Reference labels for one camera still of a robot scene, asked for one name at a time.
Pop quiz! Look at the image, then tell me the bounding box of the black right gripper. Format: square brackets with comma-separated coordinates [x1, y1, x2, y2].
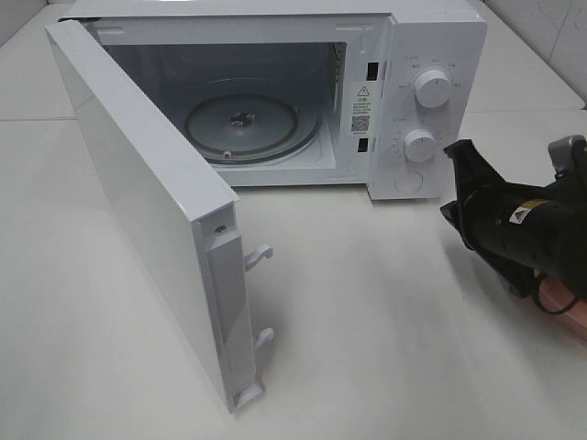
[440, 139, 586, 298]

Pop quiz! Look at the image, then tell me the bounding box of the round white door button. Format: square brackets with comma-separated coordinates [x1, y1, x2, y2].
[394, 170, 423, 193]

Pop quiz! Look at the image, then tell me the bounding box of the pink plate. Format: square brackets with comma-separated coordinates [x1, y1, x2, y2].
[532, 270, 586, 341]

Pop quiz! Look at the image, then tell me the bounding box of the white microwave door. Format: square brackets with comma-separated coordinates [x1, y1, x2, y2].
[46, 20, 274, 412]

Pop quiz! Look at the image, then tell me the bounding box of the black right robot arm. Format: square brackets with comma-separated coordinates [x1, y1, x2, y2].
[440, 135, 586, 297]

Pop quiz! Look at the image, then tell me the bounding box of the lower white microwave knob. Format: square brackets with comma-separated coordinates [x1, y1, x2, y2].
[404, 128, 437, 163]

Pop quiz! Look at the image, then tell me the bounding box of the white microwave knob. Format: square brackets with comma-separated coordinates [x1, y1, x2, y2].
[404, 128, 437, 163]
[414, 67, 452, 109]

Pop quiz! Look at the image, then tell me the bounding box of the upper white microwave knob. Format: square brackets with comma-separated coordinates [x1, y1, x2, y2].
[414, 67, 452, 109]

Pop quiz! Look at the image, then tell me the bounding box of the white warning label sticker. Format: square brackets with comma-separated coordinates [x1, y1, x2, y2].
[349, 82, 380, 137]

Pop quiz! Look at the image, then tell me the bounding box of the white microwave oven body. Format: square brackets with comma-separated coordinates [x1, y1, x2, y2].
[51, 1, 487, 200]

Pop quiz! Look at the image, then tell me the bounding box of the glass microwave turntable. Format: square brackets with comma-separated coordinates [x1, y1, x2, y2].
[184, 93, 323, 165]

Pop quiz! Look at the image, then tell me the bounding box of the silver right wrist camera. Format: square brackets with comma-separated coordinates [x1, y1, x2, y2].
[548, 135, 586, 179]

